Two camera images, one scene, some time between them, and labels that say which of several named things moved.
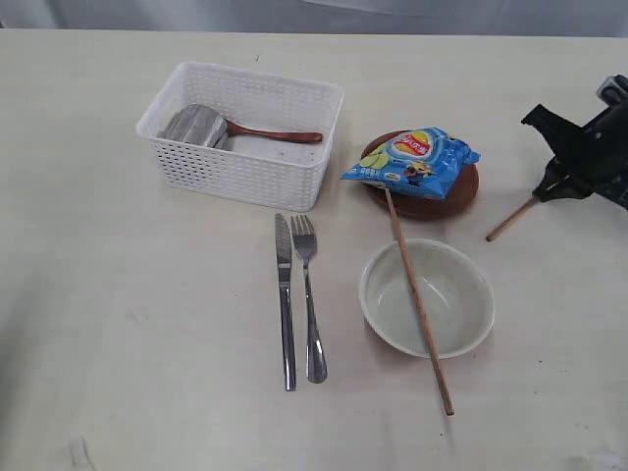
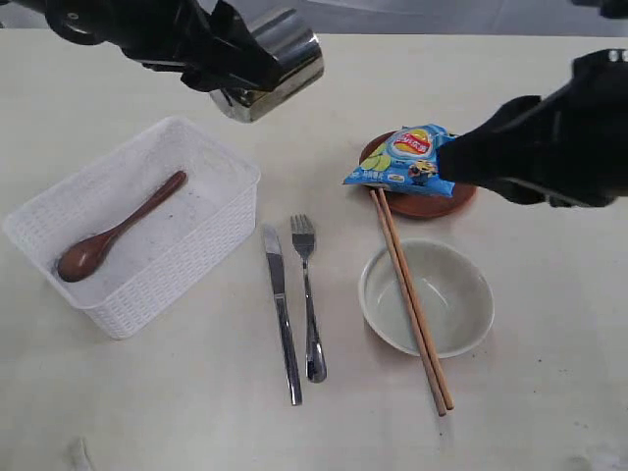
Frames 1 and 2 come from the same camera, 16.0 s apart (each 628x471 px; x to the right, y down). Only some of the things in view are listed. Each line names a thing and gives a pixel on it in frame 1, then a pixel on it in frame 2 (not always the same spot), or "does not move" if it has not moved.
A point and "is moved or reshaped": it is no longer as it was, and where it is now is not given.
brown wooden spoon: (234, 129) -> (84, 256)
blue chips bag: (423, 161) does not move
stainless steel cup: (197, 124) -> (293, 44)
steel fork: (305, 244) does not move
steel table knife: (284, 251) is moved or reshaped
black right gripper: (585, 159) -> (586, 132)
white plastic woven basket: (279, 173) -> (170, 247)
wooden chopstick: (511, 219) -> (407, 305)
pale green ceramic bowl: (458, 299) does not move
